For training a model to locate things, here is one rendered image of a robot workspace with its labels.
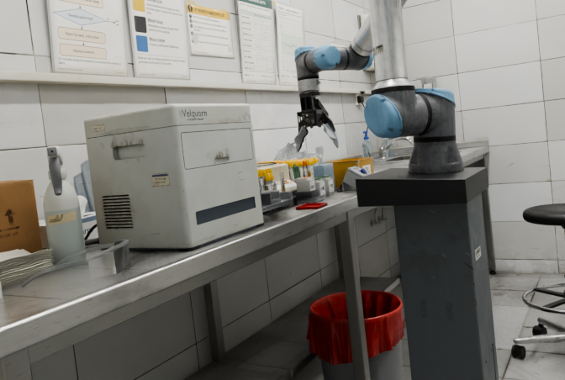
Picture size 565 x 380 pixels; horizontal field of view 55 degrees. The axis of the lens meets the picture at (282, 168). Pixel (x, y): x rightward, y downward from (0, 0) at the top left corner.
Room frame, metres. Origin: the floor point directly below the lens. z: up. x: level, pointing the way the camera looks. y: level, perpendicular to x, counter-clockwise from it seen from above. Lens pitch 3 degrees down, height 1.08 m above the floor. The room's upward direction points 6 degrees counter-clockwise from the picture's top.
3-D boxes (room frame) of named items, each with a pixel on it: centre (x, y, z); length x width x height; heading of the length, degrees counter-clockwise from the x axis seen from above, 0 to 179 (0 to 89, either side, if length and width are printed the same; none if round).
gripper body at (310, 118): (1.86, -0.12, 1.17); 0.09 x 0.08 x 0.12; 155
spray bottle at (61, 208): (1.11, 0.46, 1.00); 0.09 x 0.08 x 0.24; 59
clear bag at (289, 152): (2.51, -0.03, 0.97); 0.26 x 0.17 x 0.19; 165
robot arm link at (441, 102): (1.53, -0.43, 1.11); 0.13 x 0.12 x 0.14; 118
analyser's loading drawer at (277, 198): (1.41, 0.06, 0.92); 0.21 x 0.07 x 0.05; 149
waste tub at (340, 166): (2.04, -0.25, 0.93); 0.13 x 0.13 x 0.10; 56
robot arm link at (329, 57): (1.78, -0.18, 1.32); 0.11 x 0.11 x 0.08; 28
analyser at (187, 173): (1.29, 0.24, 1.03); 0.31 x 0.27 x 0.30; 149
